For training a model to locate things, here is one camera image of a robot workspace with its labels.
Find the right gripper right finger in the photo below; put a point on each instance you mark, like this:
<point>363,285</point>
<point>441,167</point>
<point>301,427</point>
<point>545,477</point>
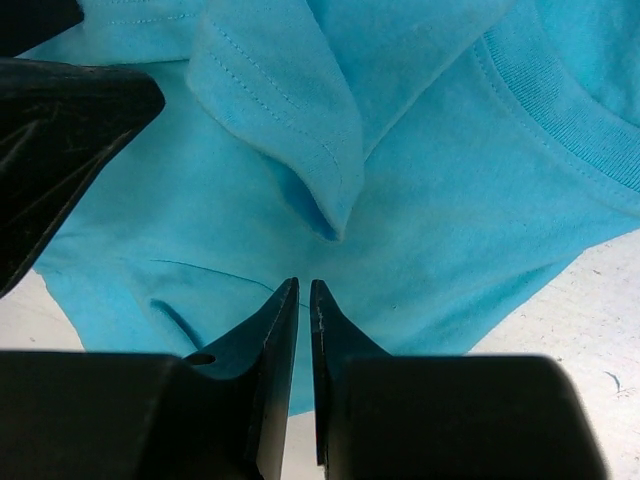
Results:
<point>380,416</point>

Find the teal t shirt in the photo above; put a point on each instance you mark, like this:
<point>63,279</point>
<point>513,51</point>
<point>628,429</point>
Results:
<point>436,163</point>

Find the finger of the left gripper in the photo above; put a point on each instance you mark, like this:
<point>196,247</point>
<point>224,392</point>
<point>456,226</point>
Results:
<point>28,23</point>
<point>60,125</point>

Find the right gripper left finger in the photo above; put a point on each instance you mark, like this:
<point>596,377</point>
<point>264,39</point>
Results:
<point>219,413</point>

